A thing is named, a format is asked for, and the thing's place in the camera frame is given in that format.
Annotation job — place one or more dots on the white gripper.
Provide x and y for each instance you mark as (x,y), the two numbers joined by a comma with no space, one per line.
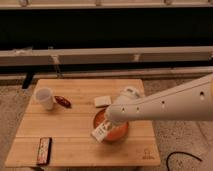
(108,125)

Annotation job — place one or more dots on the white plastic bottle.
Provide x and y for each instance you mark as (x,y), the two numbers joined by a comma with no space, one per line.
(99,133)

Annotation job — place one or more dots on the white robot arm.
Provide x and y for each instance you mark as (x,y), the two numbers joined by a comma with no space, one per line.
(192,101)

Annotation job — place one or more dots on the orange ceramic bowl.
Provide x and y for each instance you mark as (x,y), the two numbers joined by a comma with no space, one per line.
(115,134)

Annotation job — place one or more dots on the white rectangular block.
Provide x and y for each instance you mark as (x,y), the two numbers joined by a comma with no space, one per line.
(102,101)

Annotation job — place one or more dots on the red-brown small object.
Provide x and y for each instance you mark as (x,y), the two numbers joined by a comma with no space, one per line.
(62,101)

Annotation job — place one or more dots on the wooden table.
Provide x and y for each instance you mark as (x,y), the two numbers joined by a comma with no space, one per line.
(70,129)

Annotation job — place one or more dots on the white plastic cup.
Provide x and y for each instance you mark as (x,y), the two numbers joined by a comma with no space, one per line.
(44,97)

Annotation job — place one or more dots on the long wooden bench rail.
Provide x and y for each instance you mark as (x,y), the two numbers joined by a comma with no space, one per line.
(105,55)

